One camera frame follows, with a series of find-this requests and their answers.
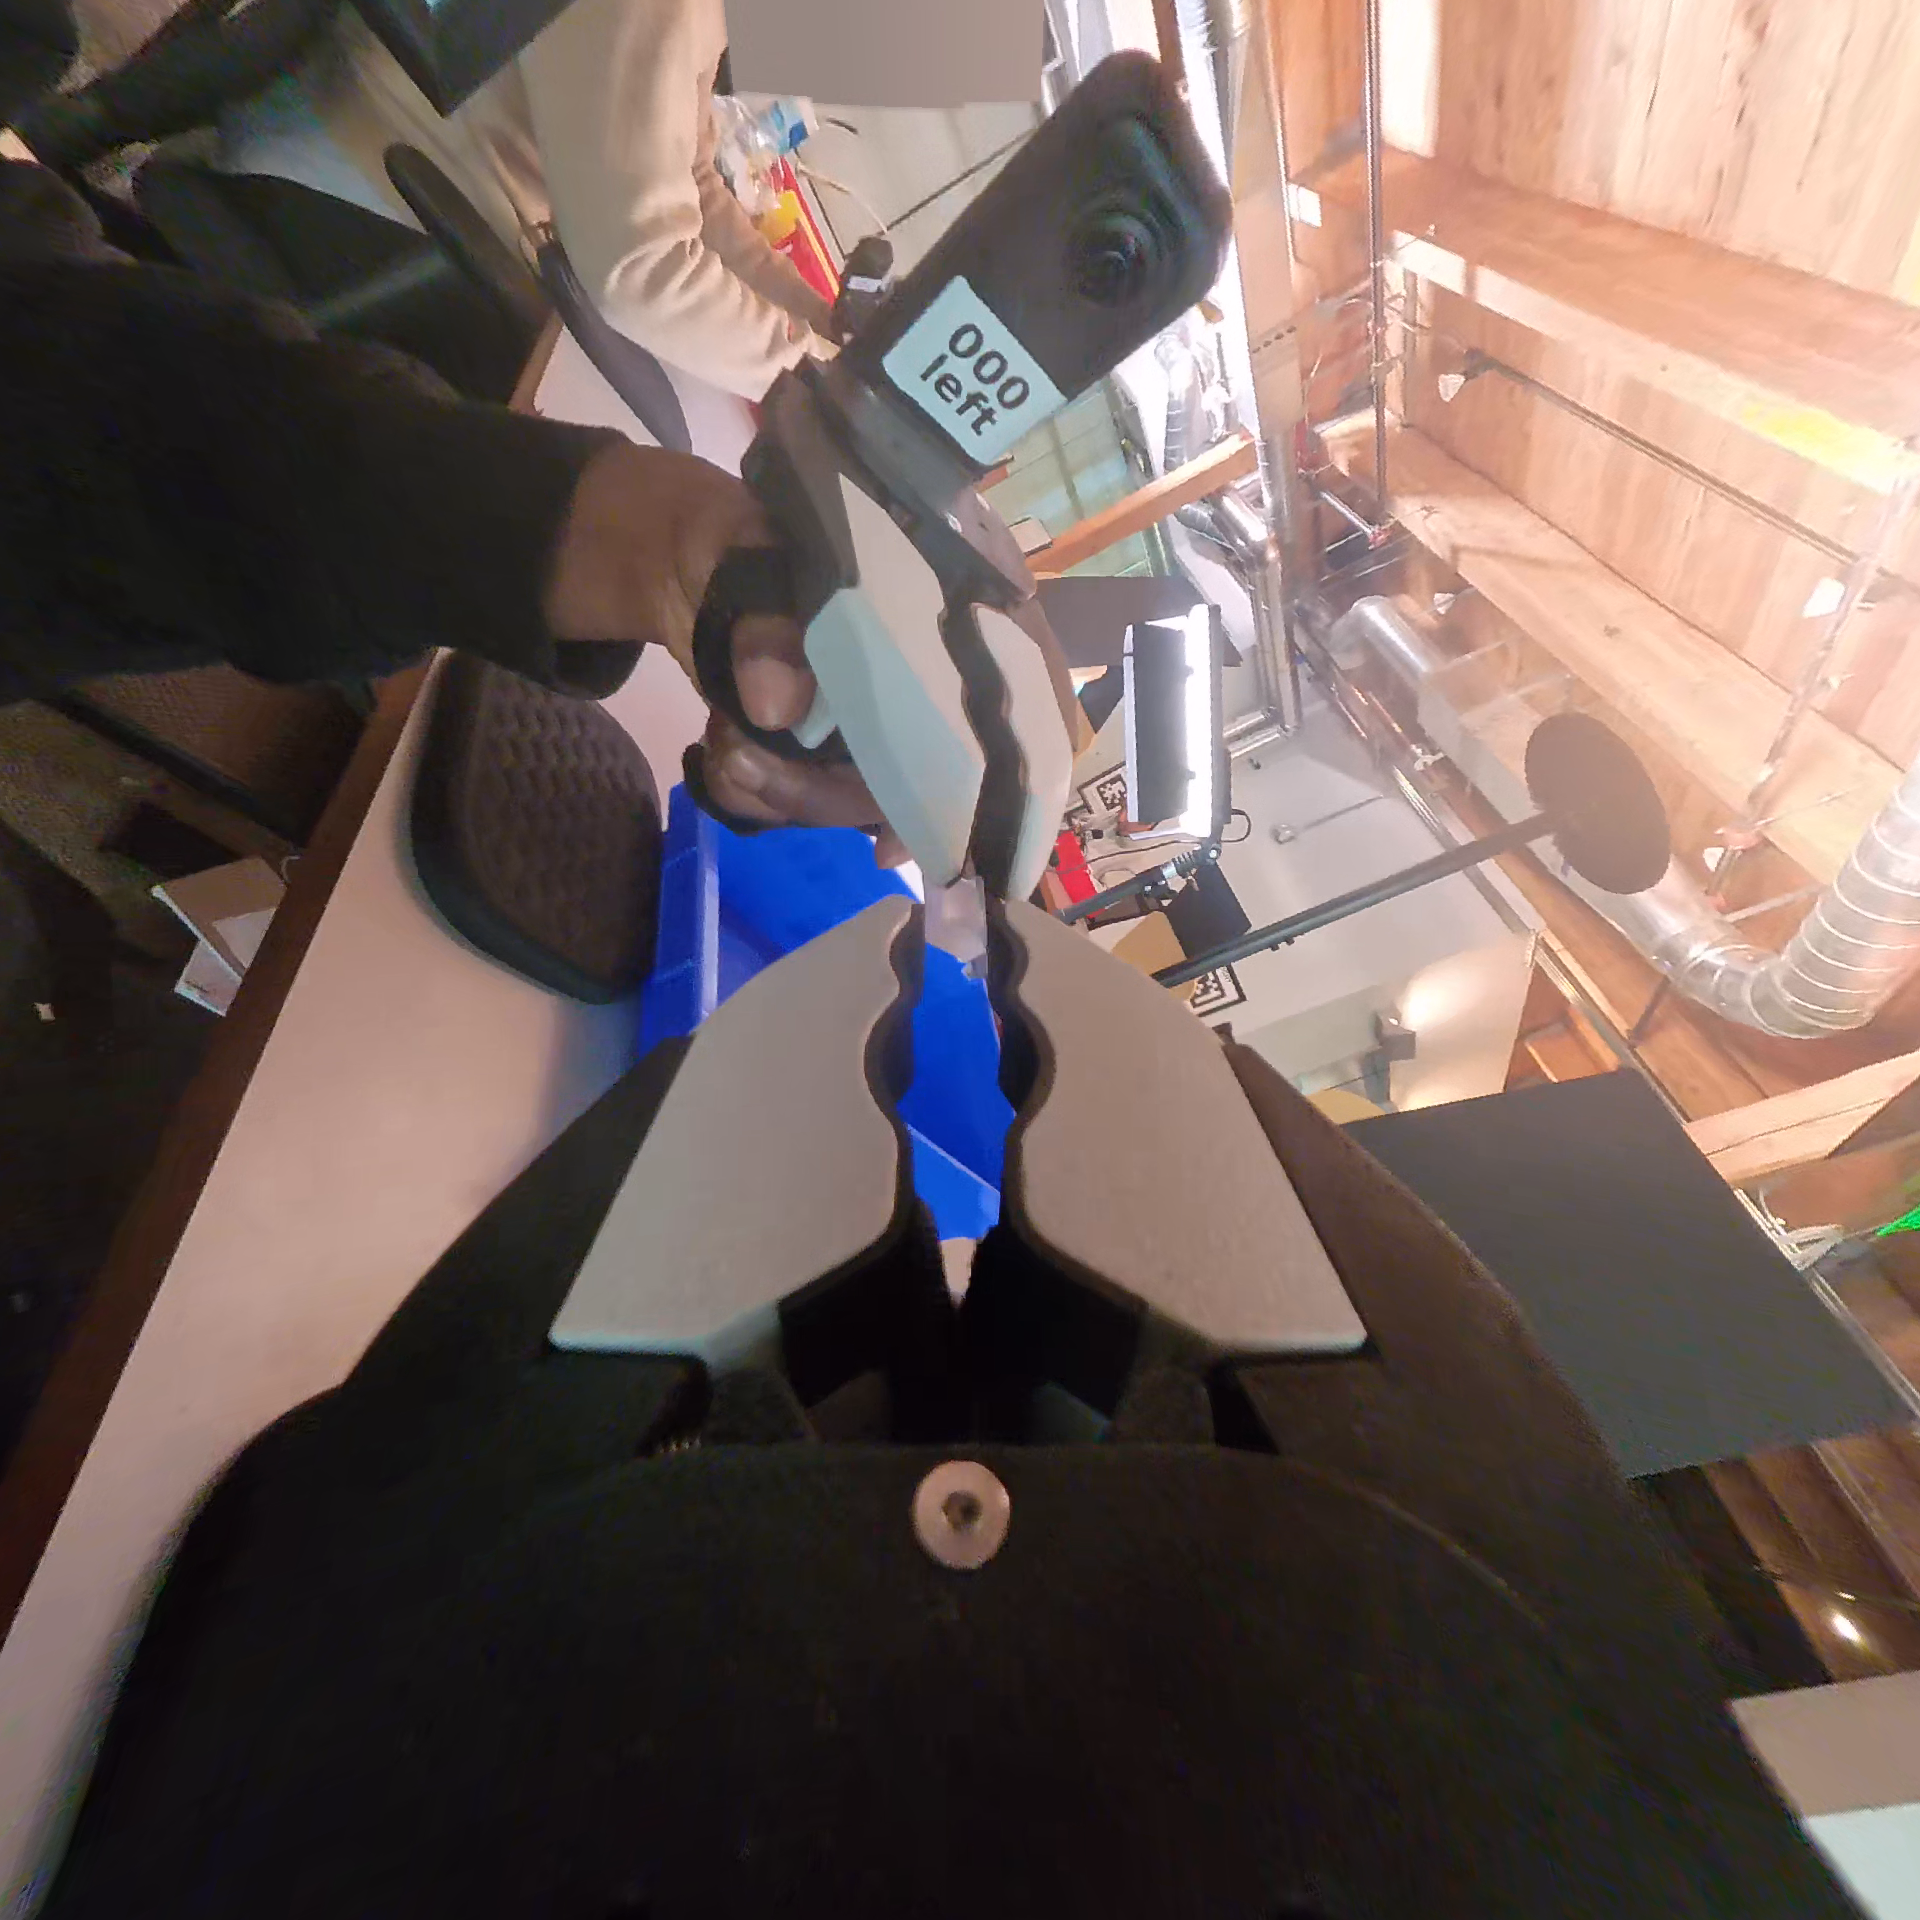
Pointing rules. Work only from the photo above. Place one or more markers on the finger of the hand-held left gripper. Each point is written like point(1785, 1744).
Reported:
point(1035, 735)
point(900, 706)

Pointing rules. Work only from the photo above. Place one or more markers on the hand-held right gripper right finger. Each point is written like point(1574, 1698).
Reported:
point(1184, 1184)

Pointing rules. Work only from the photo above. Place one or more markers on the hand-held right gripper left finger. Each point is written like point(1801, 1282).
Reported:
point(734, 1184)

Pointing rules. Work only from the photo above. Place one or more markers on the small pale block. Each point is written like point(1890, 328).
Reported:
point(961, 916)

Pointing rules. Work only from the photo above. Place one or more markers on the blue plastic bin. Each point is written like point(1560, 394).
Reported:
point(779, 931)

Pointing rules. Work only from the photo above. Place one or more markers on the person's left forearm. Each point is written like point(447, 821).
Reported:
point(255, 480)

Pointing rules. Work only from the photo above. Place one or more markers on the person's left hand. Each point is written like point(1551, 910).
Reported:
point(662, 525)

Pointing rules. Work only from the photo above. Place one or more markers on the small printed tag marker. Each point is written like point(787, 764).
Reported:
point(1106, 797)

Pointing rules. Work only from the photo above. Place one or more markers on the LED panel light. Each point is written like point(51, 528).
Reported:
point(1171, 720)

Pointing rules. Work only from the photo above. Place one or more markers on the black mesh pad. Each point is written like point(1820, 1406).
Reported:
point(523, 839)

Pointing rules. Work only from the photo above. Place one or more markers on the black flat panel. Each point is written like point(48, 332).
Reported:
point(1622, 1277)

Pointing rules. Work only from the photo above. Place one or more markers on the black office chair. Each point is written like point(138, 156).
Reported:
point(570, 301)

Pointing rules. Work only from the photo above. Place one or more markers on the black disc on pole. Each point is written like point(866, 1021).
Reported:
point(1599, 804)

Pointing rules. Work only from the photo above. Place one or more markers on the framed tag sign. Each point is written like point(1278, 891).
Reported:
point(450, 45)

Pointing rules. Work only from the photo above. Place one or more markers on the green exit sign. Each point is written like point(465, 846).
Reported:
point(1897, 1224)

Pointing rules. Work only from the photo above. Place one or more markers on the black printed sweatshirt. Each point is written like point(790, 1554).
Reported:
point(44, 90)

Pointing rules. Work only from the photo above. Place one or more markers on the wooden support post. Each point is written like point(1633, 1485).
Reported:
point(1155, 503)

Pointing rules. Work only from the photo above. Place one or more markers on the silver ribbed flexible duct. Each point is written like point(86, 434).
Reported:
point(1828, 931)

